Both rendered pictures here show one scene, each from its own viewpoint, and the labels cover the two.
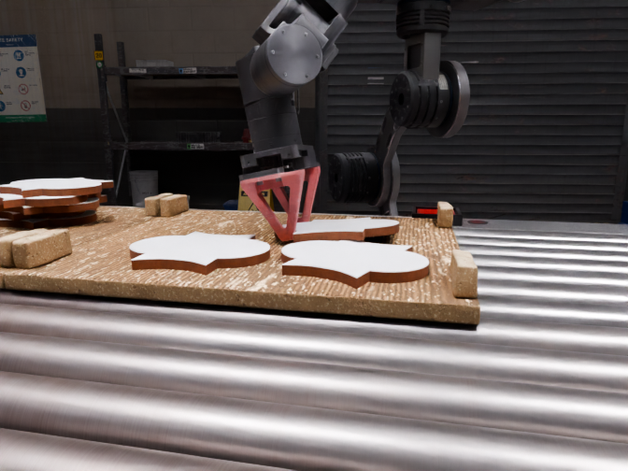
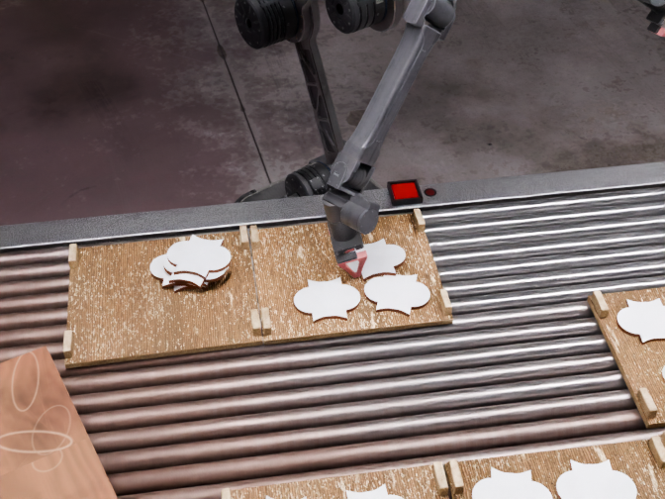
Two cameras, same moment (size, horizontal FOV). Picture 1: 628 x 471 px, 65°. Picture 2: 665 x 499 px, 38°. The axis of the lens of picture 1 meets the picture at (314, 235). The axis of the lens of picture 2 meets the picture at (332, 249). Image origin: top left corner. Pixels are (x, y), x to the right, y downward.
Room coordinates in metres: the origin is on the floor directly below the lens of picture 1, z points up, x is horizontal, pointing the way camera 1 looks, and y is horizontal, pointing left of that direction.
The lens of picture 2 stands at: (-0.88, 0.60, 2.46)
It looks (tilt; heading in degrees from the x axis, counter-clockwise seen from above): 44 degrees down; 340
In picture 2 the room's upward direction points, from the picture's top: straight up
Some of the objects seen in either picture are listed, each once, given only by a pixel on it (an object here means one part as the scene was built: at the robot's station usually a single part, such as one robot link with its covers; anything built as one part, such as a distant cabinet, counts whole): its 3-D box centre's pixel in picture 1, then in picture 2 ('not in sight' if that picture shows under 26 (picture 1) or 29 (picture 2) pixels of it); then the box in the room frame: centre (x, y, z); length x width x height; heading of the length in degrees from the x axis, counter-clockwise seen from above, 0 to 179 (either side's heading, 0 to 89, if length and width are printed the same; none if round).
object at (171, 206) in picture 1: (174, 205); (254, 237); (0.72, 0.21, 0.95); 0.06 x 0.02 x 0.03; 169
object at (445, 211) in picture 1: (445, 214); (419, 220); (0.64, -0.17, 0.95); 0.06 x 0.02 x 0.03; 169
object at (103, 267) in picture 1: (276, 246); (346, 274); (0.55, 0.04, 0.93); 0.41 x 0.35 x 0.02; 79
